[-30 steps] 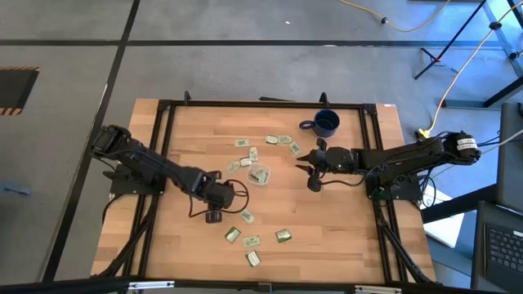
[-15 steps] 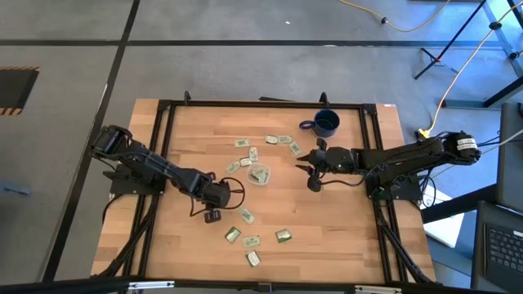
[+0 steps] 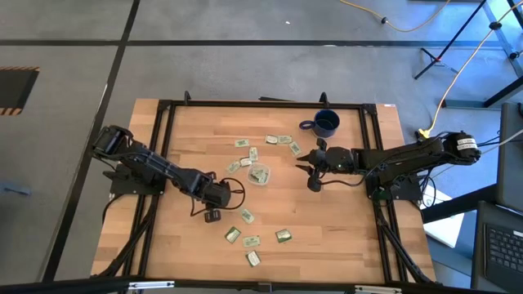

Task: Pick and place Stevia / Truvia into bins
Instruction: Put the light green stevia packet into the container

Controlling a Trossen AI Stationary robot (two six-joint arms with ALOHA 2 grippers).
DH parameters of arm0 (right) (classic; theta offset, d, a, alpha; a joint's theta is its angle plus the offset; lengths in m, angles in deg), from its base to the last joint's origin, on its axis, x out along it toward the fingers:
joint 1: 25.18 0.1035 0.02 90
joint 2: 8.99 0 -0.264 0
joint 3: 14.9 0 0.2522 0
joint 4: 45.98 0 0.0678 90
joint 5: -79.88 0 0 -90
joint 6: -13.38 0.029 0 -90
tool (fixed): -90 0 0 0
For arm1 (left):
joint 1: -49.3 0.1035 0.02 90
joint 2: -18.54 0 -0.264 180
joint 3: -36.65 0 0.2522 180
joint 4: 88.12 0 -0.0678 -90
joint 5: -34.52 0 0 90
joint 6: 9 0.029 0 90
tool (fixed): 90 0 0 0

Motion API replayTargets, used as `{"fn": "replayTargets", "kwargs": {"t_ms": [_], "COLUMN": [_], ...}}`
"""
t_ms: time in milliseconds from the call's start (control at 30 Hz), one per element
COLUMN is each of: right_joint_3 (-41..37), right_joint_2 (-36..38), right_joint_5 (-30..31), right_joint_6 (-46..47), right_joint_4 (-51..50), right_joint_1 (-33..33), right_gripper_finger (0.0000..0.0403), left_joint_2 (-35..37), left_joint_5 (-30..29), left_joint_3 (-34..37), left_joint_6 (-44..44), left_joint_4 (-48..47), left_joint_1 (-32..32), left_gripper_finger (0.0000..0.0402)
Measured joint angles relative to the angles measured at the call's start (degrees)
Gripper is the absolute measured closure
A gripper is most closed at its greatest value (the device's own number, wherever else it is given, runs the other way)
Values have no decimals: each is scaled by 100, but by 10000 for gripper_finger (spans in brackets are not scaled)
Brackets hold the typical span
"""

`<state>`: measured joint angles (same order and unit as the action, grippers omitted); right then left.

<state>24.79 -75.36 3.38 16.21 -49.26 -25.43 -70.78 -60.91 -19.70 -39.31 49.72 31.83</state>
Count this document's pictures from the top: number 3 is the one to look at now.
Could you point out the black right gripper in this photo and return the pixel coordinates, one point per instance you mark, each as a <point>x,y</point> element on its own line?
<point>335,159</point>

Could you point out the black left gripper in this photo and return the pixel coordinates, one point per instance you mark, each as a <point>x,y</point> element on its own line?
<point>218,196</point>

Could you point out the pale green sweetener packet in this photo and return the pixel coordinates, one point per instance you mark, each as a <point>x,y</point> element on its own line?
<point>242,143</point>
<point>271,139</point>
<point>295,148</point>
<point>284,139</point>
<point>247,216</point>
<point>259,175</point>
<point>245,161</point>
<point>233,166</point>
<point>251,241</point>
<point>253,154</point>

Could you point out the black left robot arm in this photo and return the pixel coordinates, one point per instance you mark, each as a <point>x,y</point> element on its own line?
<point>155,163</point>

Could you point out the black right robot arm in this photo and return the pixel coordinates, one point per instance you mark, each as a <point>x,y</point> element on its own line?
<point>408,157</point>

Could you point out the clear plastic container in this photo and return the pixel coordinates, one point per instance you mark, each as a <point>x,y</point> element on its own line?
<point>265,168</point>

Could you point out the dark blue ceramic mug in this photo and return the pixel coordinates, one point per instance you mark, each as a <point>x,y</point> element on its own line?
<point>327,124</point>

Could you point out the black table clamp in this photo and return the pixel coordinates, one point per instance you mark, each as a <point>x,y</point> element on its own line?
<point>187,97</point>
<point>324,98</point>

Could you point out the white box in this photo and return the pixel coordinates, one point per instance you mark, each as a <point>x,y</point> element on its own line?
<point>445,228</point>

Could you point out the grey flat floor object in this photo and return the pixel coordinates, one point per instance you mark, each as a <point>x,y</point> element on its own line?
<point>16,190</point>

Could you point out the grey monitor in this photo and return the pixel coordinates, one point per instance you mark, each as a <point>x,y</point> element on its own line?
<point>510,163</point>

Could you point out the black-legged office desk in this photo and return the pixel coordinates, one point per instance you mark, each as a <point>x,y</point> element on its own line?
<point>504,92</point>

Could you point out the dark grey laptop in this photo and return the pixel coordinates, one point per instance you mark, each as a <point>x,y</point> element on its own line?
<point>502,245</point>

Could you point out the black hazard-striped floor hatch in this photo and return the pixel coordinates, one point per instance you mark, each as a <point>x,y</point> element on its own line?
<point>16,90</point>

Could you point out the black aluminium table frame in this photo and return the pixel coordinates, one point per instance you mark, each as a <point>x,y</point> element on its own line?
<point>265,105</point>

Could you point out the silver bracket plate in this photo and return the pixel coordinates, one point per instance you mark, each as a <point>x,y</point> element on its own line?
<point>151,285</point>
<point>378,289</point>

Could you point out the black frame beam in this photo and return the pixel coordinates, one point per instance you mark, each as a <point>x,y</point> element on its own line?
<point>61,286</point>

